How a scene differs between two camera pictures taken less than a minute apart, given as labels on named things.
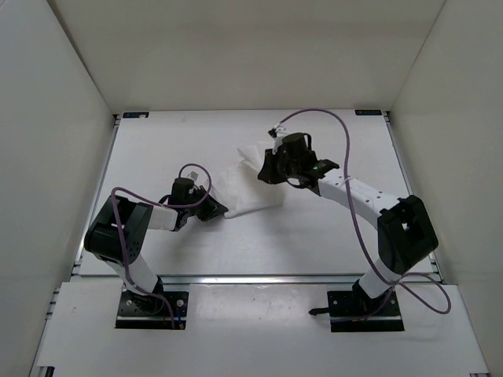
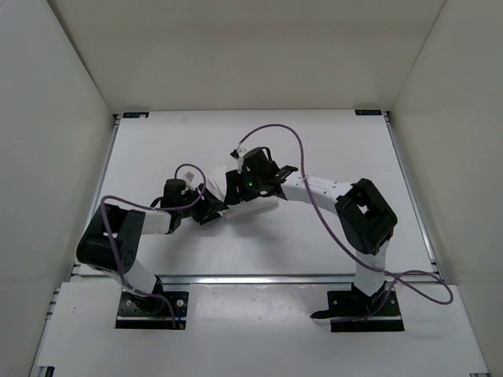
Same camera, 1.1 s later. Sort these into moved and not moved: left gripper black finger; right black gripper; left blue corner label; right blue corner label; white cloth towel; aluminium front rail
Moved: right black gripper; white cloth towel
Not moved: right blue corner label; left blue corner label; left gripper black finger; aluminium front rail
